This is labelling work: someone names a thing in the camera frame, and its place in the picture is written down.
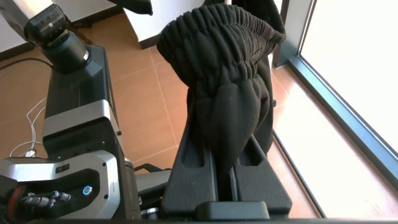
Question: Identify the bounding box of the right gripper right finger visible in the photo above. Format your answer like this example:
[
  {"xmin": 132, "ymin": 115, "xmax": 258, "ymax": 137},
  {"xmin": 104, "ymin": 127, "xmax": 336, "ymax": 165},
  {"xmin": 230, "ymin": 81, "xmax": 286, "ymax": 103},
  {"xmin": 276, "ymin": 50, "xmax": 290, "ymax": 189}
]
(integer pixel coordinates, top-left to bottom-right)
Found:
[{"xmin": 233, "ymin": 135, "xmax": 293, "ymax": 218}]

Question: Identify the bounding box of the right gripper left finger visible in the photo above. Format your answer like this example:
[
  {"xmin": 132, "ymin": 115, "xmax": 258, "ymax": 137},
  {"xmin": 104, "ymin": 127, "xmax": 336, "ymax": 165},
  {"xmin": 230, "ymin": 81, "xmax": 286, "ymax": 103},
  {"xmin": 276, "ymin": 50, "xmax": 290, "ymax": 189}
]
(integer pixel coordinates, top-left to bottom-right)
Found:
[{"xmin": 161, "ymin": 124, "xmax": 218, "ymax": 218}]

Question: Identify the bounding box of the black garment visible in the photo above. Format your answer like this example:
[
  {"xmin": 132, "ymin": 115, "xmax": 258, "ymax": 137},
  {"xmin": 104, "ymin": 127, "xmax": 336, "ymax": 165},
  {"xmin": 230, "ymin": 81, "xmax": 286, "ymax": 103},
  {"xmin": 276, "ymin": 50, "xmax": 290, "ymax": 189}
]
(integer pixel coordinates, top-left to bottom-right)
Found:
[{"xmin": 156, "ymin": 0, "xmax": 287, "ymax": 202}]

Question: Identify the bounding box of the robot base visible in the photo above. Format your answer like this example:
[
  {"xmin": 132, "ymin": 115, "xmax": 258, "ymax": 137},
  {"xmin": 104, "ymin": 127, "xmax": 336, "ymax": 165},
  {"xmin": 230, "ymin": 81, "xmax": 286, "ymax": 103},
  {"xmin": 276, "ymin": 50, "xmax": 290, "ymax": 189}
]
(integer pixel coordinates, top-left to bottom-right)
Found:
[{"xmin": 0, "ymin": 45, "xmax": 174, "ymax": 220}]

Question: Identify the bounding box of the window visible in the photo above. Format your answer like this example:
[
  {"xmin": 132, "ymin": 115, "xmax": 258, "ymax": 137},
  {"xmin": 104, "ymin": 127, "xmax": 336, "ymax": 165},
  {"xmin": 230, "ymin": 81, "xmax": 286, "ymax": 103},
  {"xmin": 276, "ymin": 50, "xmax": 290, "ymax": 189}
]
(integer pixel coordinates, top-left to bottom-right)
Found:
[{"xmin": 272, "ymin": 0, "xmax": 398, "ymax": 190}]

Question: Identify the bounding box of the white cable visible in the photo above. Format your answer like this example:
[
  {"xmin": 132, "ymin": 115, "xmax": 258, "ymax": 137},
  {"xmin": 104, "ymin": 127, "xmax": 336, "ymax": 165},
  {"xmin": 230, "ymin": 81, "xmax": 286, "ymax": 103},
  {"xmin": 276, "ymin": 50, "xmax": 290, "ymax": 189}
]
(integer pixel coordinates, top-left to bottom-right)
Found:
[{"xmin": 9, "ymin": 97, "xmax": 47, "ymax": 158}]

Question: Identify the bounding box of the black cable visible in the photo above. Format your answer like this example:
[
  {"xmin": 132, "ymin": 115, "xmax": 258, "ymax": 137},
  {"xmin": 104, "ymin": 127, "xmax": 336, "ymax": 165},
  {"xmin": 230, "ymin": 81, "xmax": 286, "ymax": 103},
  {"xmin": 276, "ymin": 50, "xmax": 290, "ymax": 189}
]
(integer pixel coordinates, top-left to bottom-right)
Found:
[{"xmin": 0, "ymin": 57, "xmax": 54, "ymax": 72}]

